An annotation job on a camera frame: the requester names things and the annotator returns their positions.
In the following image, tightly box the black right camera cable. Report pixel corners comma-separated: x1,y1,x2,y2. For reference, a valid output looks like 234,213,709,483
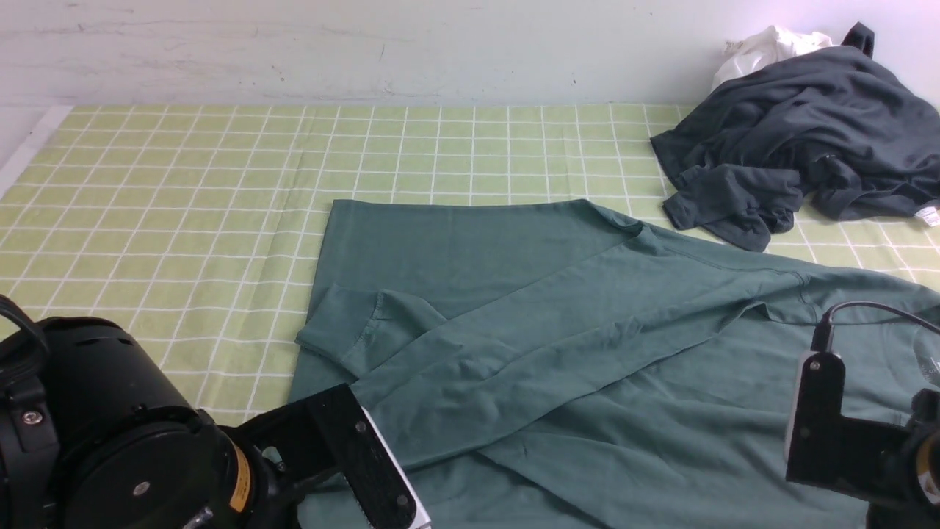
811,301,940,353

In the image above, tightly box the white crumpled garment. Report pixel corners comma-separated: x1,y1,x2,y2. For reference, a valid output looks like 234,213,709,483
712,26,835,90

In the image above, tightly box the dark grey crumpled garment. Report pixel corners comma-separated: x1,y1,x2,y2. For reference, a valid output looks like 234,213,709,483
651,23,939,252

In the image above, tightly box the green long-sleeve top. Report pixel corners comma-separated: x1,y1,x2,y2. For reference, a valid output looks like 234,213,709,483
291,200,938,528

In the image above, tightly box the green checkered tablecloth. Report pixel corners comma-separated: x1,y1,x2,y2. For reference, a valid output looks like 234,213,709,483
0,104,940,427

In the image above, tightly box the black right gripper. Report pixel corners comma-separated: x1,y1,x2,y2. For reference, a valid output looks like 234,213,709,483
867,389,939,528

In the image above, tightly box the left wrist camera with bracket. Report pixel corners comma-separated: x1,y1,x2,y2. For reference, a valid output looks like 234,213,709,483
232,383,432,528

